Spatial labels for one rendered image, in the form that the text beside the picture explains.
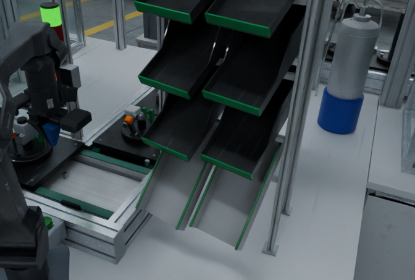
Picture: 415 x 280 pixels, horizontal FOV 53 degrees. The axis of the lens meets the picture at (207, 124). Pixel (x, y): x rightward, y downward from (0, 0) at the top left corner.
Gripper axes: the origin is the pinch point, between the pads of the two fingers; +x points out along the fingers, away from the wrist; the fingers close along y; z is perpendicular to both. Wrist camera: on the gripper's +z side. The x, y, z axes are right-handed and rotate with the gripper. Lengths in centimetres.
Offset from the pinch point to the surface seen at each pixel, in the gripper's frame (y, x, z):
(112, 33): 221, 127, 337
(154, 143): -19.1, 4.1, 11.3
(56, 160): 20.3, 28.2, 19.9
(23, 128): 28.3, 17.3, 17.5
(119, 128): 13, 28, 44
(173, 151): -24.5, 4.1, 10.4
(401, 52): -73, 14, 127
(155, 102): 11, 28, 65
